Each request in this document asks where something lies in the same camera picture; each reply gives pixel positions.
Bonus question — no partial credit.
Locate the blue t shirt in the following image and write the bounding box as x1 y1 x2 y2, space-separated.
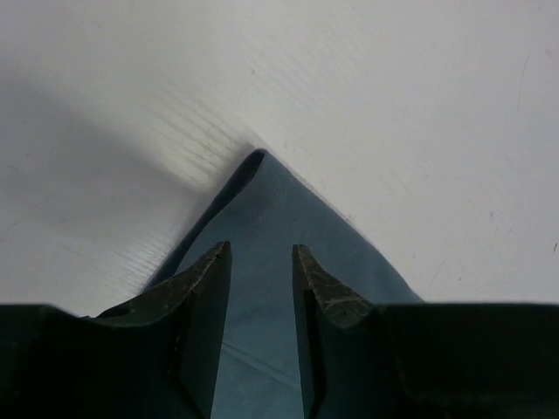
154 149 418 418

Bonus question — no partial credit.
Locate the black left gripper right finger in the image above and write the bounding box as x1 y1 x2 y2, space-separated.
292 245 384 418

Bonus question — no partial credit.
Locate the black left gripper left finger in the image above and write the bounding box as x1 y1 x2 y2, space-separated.
95 242 231 418

